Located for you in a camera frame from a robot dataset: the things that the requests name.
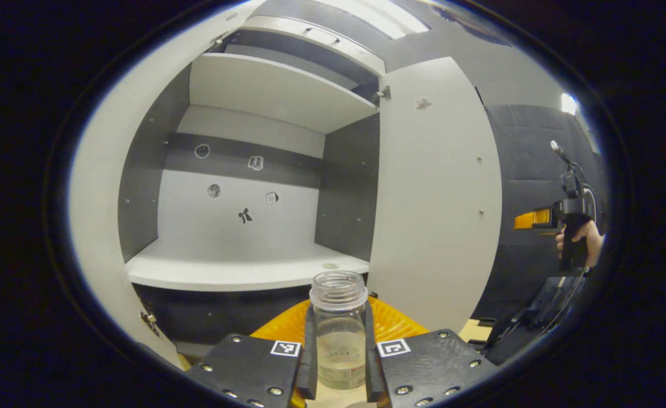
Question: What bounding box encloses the white cabinet shelf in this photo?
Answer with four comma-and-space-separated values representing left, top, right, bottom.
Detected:
189, 52, 380, 135
125, 238, 370, 292

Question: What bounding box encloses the clear plastic bottle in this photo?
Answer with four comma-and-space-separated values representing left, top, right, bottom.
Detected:
309, 271, 368, 392

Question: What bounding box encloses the grey white cabinet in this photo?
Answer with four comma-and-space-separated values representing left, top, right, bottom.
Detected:
118, 14, 387, 363

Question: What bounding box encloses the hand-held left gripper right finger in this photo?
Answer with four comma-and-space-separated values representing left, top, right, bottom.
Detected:
364, 297, 499, 408

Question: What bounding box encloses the dark drawer handle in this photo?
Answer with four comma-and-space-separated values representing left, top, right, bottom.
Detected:
304, 27, 342, 46

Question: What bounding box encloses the white cabinet drawer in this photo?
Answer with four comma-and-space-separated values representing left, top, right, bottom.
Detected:
241, 14, 387, 76

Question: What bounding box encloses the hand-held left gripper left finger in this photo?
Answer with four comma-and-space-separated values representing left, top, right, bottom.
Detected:
184, 299, 318, 408

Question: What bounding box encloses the white cabinet door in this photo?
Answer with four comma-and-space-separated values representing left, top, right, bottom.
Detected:
367, 57, 503, 334
67, 0, 268, 370

